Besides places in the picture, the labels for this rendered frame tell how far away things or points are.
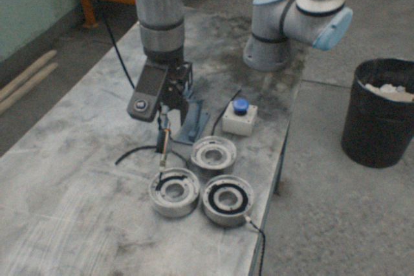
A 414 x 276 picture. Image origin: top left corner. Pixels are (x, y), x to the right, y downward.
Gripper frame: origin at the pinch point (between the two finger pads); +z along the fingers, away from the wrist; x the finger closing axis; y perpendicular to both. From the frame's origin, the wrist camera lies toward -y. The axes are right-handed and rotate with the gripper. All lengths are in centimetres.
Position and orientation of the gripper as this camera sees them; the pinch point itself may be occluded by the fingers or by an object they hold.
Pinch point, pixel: (165, 136)
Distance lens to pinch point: 84.0
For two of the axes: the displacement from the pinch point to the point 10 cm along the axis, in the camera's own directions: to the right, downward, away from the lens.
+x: -9.5, -2.0, 2.3
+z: 0.0, 7.6, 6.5
